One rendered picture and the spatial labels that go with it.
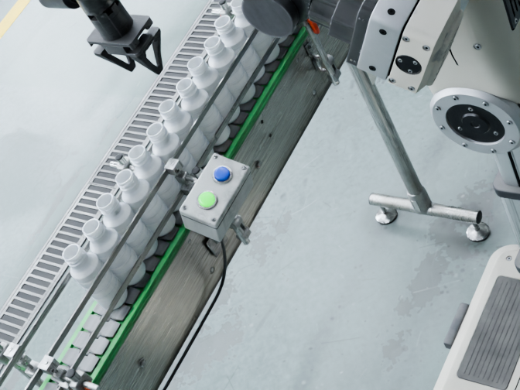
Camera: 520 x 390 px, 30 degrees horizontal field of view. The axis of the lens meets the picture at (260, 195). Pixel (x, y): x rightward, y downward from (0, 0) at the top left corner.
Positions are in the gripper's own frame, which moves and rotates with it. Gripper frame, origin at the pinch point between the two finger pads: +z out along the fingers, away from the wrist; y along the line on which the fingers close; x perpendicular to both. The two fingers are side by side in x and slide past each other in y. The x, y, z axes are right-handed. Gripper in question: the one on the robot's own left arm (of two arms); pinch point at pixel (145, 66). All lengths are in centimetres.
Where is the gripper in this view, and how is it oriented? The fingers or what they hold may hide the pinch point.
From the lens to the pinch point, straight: 165.7
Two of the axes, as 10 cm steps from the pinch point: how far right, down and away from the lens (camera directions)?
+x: 4.6, -7.9, 4.1
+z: 4.0, 6.0, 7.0
